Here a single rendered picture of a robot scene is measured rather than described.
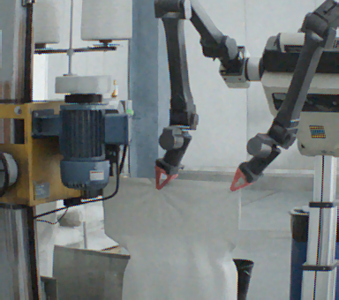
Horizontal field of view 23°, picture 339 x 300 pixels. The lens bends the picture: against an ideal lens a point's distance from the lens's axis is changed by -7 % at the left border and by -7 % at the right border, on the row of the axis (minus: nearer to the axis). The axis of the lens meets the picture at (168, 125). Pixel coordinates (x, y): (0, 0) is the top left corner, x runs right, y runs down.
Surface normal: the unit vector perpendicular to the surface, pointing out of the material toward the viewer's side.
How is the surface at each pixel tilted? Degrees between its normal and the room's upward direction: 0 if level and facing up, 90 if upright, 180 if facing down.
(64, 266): 90
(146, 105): 90
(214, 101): 90
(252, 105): 90
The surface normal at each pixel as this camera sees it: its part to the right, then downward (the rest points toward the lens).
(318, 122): -0.33, 0.68
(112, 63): 0.90, 0.02
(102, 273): -0.44, 0.05
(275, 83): -0.28, -0.74
